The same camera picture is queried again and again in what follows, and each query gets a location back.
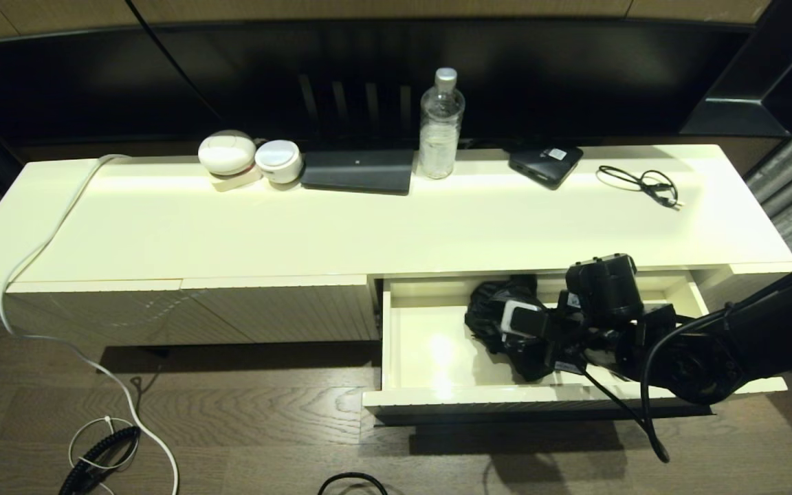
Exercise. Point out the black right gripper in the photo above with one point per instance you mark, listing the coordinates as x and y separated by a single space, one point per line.
581 347

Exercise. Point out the black umbrella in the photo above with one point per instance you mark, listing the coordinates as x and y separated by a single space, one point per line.
489 309

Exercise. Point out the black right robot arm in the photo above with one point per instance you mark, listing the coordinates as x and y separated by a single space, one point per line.
774 323

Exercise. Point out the white low cabinet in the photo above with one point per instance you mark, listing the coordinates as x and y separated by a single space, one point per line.
300 227

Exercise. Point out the small black box white label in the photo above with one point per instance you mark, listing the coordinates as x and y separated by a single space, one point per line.
540 168

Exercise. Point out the clear plastic water bottle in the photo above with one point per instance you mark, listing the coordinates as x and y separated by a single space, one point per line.
439 137

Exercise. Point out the black television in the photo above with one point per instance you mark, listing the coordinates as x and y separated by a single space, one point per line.
506 82

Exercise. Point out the black flat rectangular box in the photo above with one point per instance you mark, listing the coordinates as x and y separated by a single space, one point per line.
358 172

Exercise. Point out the white round jar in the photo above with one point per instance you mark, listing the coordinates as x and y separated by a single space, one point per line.
278 161

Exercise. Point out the cream device base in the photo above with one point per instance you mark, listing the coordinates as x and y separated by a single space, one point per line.
234 183

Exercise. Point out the large white round device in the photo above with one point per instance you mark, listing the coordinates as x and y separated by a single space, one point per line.
227 154

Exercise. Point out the cream glossy cabinet door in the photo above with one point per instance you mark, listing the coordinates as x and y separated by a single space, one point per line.
128 309

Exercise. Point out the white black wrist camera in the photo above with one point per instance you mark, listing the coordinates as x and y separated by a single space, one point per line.
523 322

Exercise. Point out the black glossy wall frame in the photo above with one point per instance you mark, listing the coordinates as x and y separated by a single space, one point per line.
733 110

